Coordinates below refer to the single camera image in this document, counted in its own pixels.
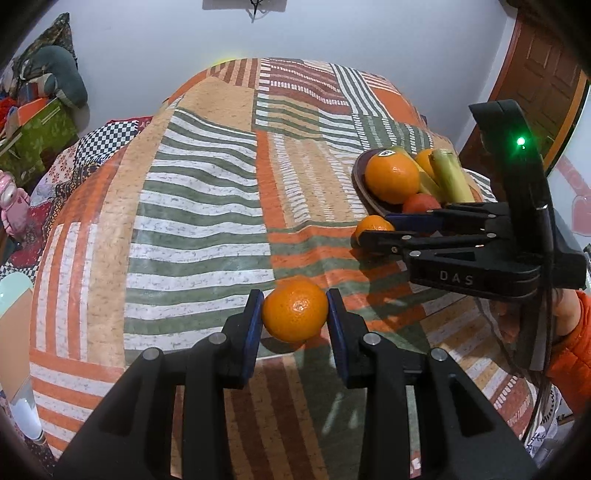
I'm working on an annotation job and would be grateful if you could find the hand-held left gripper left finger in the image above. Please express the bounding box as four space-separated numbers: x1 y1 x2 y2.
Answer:
55 289 265 480

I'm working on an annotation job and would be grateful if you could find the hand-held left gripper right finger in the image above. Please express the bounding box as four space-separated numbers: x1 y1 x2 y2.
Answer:
325 288 539 480

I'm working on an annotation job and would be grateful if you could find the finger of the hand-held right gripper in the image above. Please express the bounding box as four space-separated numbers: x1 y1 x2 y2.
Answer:
358 228 511 259
385 200 511 234

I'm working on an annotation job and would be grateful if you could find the red tomato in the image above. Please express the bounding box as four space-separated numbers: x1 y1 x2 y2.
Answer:
403 194 441 214

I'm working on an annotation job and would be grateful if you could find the small orange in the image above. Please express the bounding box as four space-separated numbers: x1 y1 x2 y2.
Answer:
416 148 437 178
358 215 395 245

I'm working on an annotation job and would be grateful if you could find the corn cob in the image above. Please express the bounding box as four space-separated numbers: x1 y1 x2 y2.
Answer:
392 147 445 202
431 149 476 204

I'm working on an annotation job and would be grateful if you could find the large orange with black sticker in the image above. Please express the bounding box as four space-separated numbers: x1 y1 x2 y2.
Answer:
365 150 421 205

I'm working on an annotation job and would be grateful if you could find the dark fruit bowl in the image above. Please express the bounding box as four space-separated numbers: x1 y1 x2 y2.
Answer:
352 148 485 217

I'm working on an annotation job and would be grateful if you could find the person's right hand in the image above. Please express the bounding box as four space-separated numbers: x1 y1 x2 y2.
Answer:
496 288 583 344

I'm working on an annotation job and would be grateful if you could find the striped patchwork blanket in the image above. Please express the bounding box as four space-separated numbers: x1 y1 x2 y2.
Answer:
30 58 539 462

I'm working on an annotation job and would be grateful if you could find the white printed bag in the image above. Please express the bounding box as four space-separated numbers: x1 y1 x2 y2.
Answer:
524 385 575 462

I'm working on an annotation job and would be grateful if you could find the brown wooden door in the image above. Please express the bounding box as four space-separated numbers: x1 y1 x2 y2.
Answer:
459 9 589 171

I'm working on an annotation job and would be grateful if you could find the mint and beige cushion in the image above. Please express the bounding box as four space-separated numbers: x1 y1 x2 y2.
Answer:
0 272 47 444

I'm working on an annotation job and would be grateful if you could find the checkered floral quilt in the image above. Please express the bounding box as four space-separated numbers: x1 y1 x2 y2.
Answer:
0 115 153 278

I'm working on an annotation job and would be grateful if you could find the pink toy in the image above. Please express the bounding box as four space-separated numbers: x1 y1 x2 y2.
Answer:
0 171 31 238

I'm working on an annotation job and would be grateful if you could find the green cardboard box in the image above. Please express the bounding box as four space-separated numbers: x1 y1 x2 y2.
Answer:
0 99 79 185

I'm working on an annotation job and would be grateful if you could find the orange box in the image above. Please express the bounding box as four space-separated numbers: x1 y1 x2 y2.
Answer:
11 97 54 123

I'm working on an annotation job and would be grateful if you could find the grey plush pillow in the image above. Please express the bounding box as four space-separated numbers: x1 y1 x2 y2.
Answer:
25 45 88 109

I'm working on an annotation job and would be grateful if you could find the dark floral cloth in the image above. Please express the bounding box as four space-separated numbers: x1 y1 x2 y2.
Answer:
9 13 77 84

